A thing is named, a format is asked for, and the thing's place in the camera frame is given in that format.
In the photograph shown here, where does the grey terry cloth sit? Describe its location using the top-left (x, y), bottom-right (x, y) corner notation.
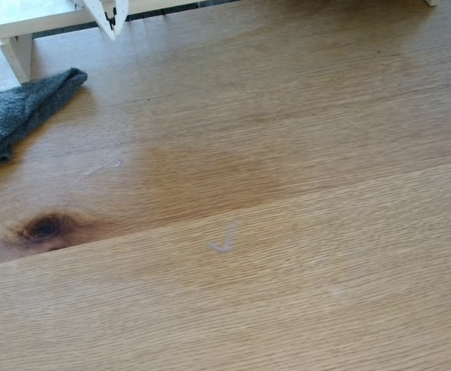
top-left (0, 67), bottom-right (89, 179)

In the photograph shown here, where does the white wooden stand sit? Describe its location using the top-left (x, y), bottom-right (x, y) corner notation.
top-left (0, 0), bottom-right (201, 85)

